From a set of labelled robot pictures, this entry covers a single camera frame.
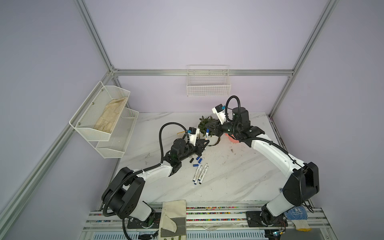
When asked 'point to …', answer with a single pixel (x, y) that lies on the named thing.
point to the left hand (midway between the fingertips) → (206, 139)
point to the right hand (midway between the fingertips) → (205, 126)
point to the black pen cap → (191, 160)
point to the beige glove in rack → (110, 115)
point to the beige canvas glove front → (173, 220)
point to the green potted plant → (213, 140)
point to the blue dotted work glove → (298, 215)
